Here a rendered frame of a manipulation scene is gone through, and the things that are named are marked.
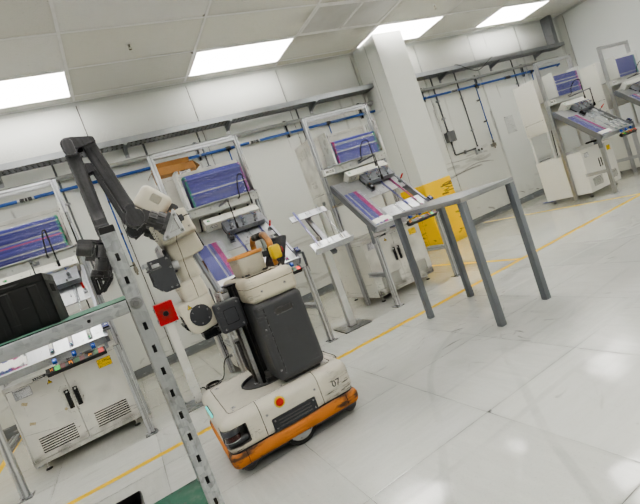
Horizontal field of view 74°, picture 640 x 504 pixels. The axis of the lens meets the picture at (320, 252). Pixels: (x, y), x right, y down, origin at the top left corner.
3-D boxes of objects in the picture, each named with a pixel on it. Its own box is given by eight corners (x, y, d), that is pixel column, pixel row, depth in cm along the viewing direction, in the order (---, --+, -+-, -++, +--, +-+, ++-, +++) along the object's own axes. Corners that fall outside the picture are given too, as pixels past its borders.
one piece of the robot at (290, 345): (298, 364, 262) (250, 236, 256) (337, 382, 212) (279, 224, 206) (248, 390, 248) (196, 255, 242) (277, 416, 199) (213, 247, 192)
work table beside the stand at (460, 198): (502, 327, 251) (459, 197, 245) (427, 318, 315) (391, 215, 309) (551, 297, 269) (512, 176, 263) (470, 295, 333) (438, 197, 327)
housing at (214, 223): (260, 220, 383) (259, 207, 373) (208, 238, 362) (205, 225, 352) (256, 216, 388) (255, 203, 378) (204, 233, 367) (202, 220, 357)
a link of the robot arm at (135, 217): (89, 126, 176) (91, 134, 185) (56, 139, 171) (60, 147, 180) (149, 220, 183) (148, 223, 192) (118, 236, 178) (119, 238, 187)
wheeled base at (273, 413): (313, 377, 270) (300, 341, 268) (363, 402, 212) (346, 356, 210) (212, 431, 243) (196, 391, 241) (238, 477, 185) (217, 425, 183)
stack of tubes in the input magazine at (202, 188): (250, 190, 372) (239, 160, 370) (194, 207, 350) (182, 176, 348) (246, 193, 383) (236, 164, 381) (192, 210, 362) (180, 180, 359)
